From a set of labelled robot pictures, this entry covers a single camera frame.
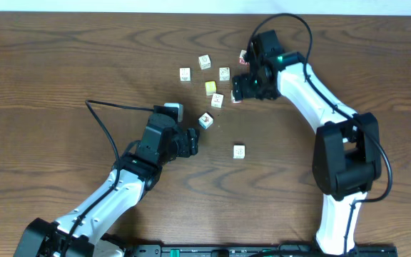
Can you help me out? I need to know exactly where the white block below yellow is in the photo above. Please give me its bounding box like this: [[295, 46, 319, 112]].
[[210, 93, 224, 109]]

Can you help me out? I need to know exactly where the red M letter block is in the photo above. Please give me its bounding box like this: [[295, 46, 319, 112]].
[[239, 50, 248, 65]]

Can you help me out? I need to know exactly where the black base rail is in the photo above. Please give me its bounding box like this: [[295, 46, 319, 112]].
[[119, 243, 399, 257]]

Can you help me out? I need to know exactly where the white block blue side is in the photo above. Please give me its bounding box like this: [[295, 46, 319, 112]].
[[233, 145, 245, 159]]

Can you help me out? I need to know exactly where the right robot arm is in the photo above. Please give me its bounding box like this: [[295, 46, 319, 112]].
[[233, 50, 384, 256]]

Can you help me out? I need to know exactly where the right black cable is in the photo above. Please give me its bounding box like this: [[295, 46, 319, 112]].
[[248, 13, 394, 255]]

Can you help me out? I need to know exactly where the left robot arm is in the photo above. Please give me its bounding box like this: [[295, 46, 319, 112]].
[[14, 114, 199, 256]]

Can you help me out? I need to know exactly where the white block centre top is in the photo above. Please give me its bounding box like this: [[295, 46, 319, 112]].
[[219, 67, 230, 81]]

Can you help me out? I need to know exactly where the leftmost white letter block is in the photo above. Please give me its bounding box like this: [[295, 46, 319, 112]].
[[179, 67, 191, 81]]

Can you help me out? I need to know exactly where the white block red side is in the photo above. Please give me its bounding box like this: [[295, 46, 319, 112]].
[[230, 91, 242, 104]]

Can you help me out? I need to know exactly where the apple block blue side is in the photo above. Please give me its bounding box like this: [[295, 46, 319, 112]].
[[198, 112, 214, 130]]

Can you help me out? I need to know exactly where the white block upper left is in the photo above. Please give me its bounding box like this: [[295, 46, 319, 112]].
[[198, 54, 211, 70]]

